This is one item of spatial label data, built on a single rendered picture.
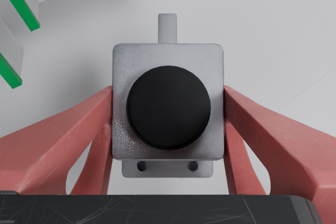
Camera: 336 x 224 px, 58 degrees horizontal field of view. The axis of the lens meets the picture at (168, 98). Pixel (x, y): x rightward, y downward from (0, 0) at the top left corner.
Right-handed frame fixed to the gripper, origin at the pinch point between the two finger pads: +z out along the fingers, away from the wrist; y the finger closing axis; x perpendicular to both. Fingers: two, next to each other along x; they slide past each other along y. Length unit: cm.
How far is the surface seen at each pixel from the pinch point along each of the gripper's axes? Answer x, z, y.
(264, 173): 17.7, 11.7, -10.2
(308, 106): 12.4, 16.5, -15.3
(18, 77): 1.3, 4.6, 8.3
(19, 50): 1.1, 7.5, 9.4
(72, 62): 8.6, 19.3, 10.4
